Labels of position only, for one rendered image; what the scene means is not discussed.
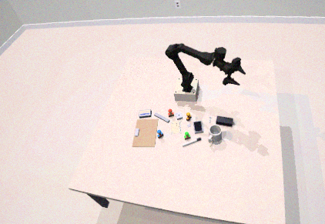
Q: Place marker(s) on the red-handled rubber stamp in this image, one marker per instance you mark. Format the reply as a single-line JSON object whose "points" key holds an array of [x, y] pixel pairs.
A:
{"points": [[170, 113]]}

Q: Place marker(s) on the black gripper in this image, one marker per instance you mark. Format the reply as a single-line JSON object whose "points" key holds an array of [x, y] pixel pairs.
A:
{"points": [[228, 69]]}

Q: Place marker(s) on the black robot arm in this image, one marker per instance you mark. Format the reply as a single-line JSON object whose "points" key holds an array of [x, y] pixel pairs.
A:
{"points": [[206, 58]]}

